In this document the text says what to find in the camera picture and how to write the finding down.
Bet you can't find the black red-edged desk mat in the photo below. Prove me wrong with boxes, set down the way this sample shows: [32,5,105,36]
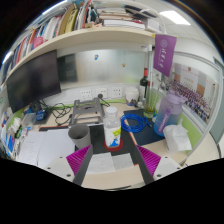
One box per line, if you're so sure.
[39,123,143,166]

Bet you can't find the dark wine bottle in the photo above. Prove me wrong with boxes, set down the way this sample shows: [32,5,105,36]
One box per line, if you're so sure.
[139,67,150,101]

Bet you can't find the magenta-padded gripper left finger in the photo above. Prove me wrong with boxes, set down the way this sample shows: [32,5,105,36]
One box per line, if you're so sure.
[44,144,95,187]

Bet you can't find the clear plastic drink bottle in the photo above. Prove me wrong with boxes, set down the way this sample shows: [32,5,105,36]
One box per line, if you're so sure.
[102,106,123,149]

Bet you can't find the blue coiled cable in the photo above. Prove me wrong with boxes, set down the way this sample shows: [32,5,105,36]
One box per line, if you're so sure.
[119,112,153,134]

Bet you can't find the purple pennant banner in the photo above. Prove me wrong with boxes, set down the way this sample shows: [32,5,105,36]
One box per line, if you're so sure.
[152,33,178,78]

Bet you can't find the white wall sockets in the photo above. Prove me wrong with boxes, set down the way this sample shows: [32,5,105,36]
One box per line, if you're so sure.
[79,85,124,101]

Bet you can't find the group photo poster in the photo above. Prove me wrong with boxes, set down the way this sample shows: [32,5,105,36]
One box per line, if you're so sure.
[168,63,214,124]

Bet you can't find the black cables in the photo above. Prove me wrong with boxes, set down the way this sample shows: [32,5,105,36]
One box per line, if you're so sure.
[39,99,73,127]

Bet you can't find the grey cup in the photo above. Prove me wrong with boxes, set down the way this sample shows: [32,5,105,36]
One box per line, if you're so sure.
[67,123,92,150]

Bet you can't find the shelf unit with books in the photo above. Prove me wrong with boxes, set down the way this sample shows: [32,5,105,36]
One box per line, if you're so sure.
[1,0,161,84]

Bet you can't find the dark blue mouse pad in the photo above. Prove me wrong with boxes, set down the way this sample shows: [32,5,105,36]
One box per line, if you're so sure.
[123,109,166,147]

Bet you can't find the grey metal laptop stand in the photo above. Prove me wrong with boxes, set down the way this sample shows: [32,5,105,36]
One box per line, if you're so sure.
[69,97,107,127]

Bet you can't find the clear plastic box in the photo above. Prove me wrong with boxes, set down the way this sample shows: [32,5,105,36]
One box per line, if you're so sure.
[20,112,37,129]

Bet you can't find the grey door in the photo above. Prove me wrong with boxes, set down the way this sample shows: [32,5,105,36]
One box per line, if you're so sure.
[208,56,224,146]

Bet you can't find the white paper towel sheet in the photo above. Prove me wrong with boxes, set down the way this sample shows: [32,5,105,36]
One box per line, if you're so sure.
[87,152,116,175]

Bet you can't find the white paper sheets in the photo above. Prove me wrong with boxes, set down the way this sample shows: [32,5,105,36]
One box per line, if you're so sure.
[18,129,76,169]

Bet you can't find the black computer monitor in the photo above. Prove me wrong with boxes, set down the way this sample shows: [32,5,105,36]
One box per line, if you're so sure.
[5,49,63,114]

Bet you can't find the small grey paper towel piece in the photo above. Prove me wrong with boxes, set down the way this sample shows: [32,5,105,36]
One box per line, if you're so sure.
[111,153,135,170]

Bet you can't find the white tissue pack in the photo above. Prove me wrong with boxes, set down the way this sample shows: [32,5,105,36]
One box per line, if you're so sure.
[162,123,193,154]

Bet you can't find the green-tinted glass vase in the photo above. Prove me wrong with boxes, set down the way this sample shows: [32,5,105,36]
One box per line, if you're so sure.
[143,87,161,118]

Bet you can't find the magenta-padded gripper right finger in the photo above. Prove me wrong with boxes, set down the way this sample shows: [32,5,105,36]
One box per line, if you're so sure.
[133,144,183,186]

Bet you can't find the small blue box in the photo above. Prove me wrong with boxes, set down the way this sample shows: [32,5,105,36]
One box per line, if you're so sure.
[34,109,48,123]

